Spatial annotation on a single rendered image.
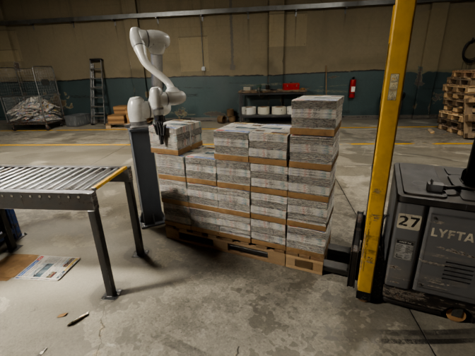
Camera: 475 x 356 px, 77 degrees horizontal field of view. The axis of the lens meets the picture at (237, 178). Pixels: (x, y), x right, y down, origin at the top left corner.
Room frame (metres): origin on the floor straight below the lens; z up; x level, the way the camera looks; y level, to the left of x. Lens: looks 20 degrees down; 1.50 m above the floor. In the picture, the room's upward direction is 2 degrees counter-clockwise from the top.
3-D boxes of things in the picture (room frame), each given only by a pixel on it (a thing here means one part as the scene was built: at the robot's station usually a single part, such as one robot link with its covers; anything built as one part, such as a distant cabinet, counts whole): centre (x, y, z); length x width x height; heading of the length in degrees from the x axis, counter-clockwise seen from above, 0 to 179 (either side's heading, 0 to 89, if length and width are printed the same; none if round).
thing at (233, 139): (2.33, -0.03, 0.95); 0.38 x 0.29 x 0.23; 155
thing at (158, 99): (2.40, 0.60, 1.30); 0.13 x 0.11 x 0.16; 123
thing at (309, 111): (2.08, -0.57, 0.65); 0.39 x 0.30 x 1.29; 155
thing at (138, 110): (2.82, 0.90, 1.17); 0.18 x 0.16 x 0.22; 122
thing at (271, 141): (2.21, -0.30, 0.95); 0.38 x 0.29 x 0.23; 154
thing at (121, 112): (8.65, 2.98, 0.28); 1.20 x 0.83 x 0.57; 83
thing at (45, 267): (2.05, 1.57, 0.01); 0.37 x 0.28 x 0.01; 83
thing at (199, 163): (2.39, 0.09, 0.42); 1.17 x 0.39 x 0.83; 65
